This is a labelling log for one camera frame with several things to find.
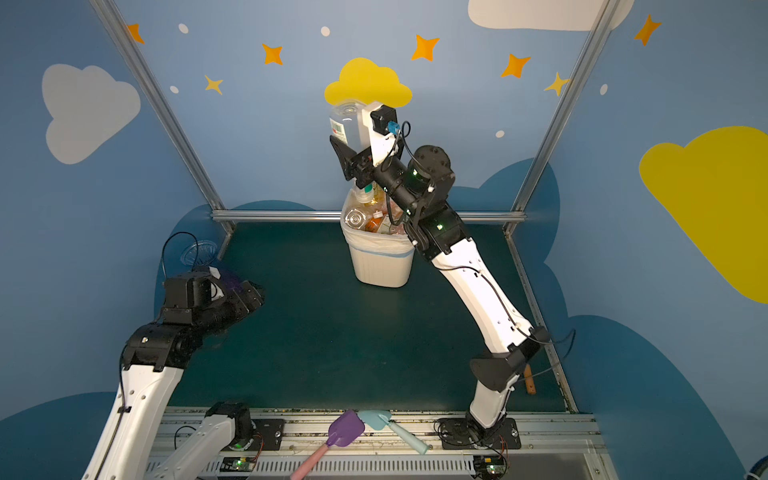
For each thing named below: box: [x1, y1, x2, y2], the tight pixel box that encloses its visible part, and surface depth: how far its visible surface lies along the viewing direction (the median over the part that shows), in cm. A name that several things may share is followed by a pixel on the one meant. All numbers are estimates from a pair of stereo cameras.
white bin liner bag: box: [340, 188, 415, 254], surface depth 85 cm
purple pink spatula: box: [291, 409, 366, 480], surface depth 76 cm
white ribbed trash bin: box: [349, 247, 415, 288], surface depth 95 cm
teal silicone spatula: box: [358, 410, 430, 455], surface depth 77 cm
